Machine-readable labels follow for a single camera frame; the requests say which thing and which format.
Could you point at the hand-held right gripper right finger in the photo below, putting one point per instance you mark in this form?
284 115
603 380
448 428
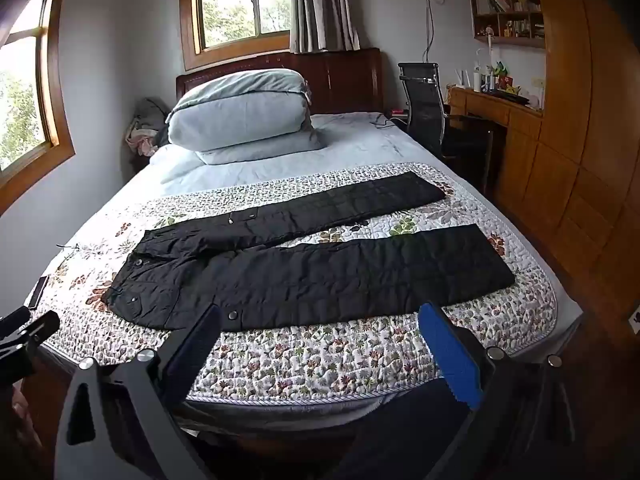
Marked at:
450 355

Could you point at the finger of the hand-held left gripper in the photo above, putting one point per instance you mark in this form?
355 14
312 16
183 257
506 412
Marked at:
35 329

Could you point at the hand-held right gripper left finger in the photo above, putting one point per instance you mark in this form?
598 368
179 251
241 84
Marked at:
200 345

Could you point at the black quilted pants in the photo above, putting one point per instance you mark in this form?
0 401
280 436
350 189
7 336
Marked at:
300 280

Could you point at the black smartphone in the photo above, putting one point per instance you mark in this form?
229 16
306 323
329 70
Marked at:
38 292

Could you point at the floral quilted bedspread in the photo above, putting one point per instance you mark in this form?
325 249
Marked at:
300 360

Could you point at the light grey pillow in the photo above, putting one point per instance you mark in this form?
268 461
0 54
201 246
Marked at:
260 153

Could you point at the pile of clothes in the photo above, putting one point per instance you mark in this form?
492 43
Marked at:
147 127

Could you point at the light blue bed sheet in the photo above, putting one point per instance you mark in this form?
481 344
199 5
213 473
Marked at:
370 145

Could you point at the wooden framed window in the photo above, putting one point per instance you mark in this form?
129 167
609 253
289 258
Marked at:
240 5
30 100

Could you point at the folded grey duvet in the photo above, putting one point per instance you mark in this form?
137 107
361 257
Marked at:
240 110

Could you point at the wooden desk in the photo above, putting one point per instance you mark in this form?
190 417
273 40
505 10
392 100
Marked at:
500 115

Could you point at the black mesh office chair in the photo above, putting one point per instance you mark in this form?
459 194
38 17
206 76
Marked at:
425 105

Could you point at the wooden wardrobe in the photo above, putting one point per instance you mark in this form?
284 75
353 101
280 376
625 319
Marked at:
590 135

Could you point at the black keyboard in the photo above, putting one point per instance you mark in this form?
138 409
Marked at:
512 98

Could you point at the red box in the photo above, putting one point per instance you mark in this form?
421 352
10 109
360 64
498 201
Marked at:
507 83

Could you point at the white desk lamp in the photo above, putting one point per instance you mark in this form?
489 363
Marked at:
484 67

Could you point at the wooden bed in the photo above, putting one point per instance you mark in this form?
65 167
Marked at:
345 80

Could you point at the grey striped curtain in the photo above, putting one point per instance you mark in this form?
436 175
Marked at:
322 5

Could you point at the white wall socket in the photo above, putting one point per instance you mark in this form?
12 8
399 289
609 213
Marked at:
537 81

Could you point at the wooden wall shelf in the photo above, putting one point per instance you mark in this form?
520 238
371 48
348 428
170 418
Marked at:
507 15

